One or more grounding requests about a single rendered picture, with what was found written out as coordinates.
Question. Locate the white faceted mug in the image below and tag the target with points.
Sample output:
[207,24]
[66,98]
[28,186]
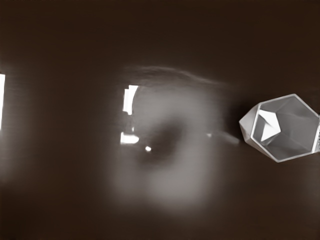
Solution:
[295,125]

